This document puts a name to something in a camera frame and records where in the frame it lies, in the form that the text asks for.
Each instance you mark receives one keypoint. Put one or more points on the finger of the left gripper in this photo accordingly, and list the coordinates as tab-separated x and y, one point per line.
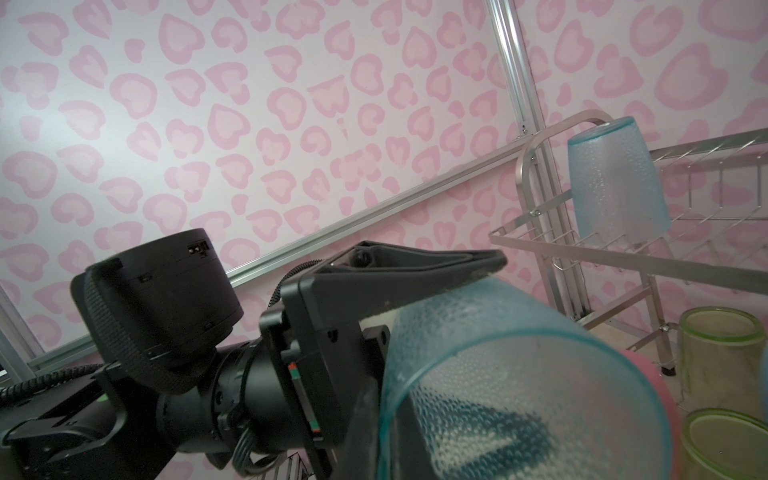
359	457
372	278

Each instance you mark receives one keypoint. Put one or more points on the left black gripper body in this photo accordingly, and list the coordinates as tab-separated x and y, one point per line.
289	389

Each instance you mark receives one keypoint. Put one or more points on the teal plastic cup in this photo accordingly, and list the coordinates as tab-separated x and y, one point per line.
486	382
616	190

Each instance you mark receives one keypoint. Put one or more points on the pink plastic cup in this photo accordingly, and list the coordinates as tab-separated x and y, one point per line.
656	379

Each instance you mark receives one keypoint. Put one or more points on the green plastic cup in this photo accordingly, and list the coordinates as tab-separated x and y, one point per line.
720	350
723	444

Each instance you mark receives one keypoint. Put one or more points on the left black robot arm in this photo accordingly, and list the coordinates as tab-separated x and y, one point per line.
159	314

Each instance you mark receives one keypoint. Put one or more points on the left aluminium frame beam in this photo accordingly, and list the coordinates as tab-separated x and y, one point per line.
17	368

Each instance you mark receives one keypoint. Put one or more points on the chrome wire dish rack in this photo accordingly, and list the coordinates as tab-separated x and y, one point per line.
714	254

